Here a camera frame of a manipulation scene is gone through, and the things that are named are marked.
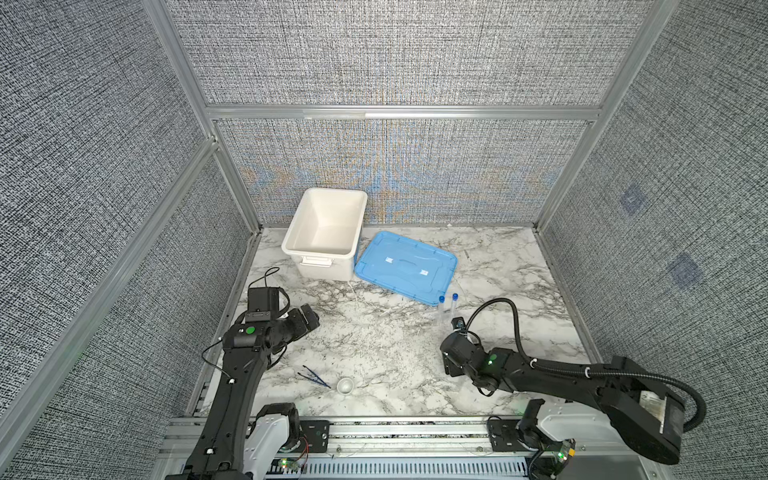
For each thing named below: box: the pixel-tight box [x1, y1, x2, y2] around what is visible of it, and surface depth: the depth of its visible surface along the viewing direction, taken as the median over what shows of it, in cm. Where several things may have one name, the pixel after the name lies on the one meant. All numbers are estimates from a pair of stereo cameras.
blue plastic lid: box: [354, 231, 458, 306], surface depth 109 cm
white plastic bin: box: [281, 188, 368, 282], surface depth 105 cm
